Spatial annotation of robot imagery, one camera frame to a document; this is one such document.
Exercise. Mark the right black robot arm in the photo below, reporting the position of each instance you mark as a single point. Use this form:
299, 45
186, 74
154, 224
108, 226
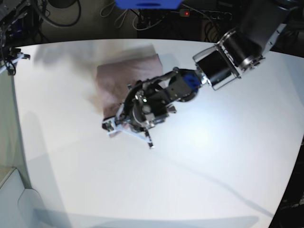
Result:
20, 21

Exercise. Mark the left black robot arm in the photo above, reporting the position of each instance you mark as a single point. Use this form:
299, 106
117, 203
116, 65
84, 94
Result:
239, 50

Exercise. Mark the mauve pink t-shirt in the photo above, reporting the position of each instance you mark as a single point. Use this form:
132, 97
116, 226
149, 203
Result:
112, 80

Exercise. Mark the black power strip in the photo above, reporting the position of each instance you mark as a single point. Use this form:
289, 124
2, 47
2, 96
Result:
214, 15

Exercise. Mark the blue plastic mount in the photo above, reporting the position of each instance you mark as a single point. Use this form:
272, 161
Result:
148, 4

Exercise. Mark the white camera bracket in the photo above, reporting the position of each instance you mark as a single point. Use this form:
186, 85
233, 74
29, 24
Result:
9, 60
128, 128

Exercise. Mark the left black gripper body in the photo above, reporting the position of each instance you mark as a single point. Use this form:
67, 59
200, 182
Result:
145, 114

